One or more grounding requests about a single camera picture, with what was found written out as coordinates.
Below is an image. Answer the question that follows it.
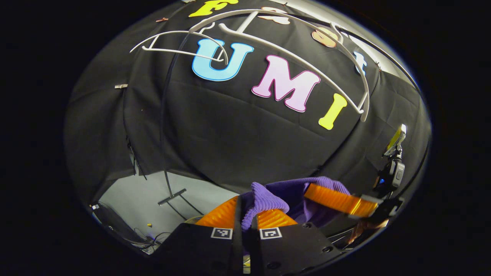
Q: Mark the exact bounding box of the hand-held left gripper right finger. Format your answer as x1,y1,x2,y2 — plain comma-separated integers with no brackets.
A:
249,209,343,275

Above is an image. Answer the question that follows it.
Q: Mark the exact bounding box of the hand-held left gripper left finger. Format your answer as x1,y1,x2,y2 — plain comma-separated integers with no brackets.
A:
151,195,244,275

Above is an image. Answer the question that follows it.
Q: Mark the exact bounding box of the purple corduroy jacket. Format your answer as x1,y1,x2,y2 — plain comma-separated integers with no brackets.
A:
241,176,352,230

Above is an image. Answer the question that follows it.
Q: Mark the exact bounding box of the white plastic clothes hanger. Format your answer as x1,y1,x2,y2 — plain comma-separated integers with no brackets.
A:
129,30,229,64
187,8,371,123

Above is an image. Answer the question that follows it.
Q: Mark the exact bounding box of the black clothes rack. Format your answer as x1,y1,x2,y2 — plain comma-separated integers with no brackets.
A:
157,8,421,221

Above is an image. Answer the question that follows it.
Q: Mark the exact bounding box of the dark case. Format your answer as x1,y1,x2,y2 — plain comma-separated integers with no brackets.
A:
90,201,148,246

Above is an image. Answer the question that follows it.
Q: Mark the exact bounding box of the black backdrop cloth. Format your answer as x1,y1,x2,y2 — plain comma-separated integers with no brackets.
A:
63,0,433,246

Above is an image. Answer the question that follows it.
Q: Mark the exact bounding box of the tangle of black cables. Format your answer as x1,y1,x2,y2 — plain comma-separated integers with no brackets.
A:
133,229,172,255

